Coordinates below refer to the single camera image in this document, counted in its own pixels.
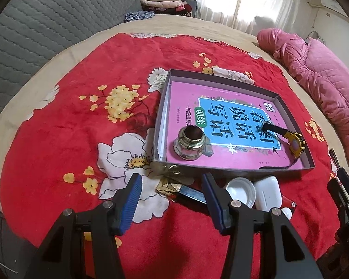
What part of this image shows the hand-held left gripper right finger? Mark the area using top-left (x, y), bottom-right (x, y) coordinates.
top-left (201, 173), bottom-right (323, 279)

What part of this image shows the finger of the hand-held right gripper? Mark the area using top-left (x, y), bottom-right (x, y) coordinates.
top-left (337, 167), bottom-right (349, 207)
top-left (327, 177), bottom-right (349, 224)

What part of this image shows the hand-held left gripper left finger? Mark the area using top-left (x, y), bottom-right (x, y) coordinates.
top-left (23, 173), bottom-right (143, 279)

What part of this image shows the black bottle with gold cap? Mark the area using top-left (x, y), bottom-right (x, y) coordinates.
top-left (155, 179), bottom-right (207, 205)

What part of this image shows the grey cardboard box tray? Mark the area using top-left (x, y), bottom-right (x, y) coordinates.
top-left (153, 69), bottom-right (316, 179)

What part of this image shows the white plastic lid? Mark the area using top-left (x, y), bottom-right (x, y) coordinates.
top-left (225, 177), bottom-right (256, 208)

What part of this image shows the white earbuds case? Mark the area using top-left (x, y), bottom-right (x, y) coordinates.
top-left (254, 177), bottom-right (282, 212)

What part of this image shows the yellow and black wristwatch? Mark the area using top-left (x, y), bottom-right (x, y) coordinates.
top-left (259, 122), bottom-right (306, 170)

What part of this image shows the glass ink bottle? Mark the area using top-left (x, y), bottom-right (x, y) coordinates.
top-left (173, 126), bottom-right (211, 161)

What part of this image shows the pink and blue book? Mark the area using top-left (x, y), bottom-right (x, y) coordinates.
top-left (160, 81), bottom-right (306, 170)

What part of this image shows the red floral blanket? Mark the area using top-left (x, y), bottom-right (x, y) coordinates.
top-left (0, 32), bottom-right (342, 279)

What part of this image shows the pink quilted jacket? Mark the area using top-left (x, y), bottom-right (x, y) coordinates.
top-left (256, 28), bottom-right (349, 163)

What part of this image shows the beige bedsheet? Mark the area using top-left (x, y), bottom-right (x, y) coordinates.
top-left (0, 14), bottom-right (349, 239)

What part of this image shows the white air conditioner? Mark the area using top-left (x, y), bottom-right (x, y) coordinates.
top-left (320, 0), bottom-right (348, 16)

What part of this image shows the blue patterned cloth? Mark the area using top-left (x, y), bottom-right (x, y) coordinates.
top-left (124, 10), bottom-right (155, 22)

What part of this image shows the white sheer curtain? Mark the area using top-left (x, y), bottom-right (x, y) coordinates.
top-left (189, 0), bottom-right (304, 35)

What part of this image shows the grey quilted cover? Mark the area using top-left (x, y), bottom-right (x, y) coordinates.
top-left (0, 0), bottom-right (143, 131)

